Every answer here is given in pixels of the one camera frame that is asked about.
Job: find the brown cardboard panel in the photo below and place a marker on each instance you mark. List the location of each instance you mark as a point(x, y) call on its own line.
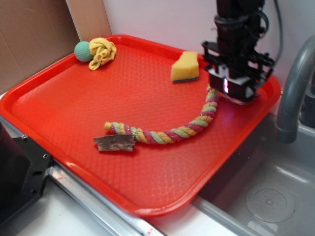
point(37, 33)

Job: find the grey plastic sink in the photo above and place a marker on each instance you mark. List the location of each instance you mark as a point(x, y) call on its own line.
point(265, 188)

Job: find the grey curved faucet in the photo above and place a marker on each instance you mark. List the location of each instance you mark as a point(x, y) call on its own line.
point(297, 104)

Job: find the silver metal rail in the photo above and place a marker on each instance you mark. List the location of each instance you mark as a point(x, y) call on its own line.
point(69, 207)

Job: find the brown wood bark piece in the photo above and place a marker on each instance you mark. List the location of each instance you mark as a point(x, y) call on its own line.
point(115, 143)

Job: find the red plastic tray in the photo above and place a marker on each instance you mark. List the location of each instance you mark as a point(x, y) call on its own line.
point(64, 107)

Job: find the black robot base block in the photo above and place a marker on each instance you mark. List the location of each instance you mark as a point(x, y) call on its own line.
point(24, 167)

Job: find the yellow sponge with dark base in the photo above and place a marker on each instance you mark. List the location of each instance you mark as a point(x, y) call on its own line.
point(186, 68)

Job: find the green textured ball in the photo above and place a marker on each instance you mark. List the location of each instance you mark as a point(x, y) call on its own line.
point(82, 51)

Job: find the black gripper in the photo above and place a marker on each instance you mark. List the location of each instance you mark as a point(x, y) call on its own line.
point(237, 76)

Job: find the silver keys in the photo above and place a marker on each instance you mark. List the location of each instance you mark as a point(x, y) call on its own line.
point(235, 103)

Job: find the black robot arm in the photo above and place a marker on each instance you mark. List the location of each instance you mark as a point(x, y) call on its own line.
point(240, 24)

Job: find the yellow crumpled cloth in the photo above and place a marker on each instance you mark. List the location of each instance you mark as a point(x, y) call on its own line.
point(103, 51)

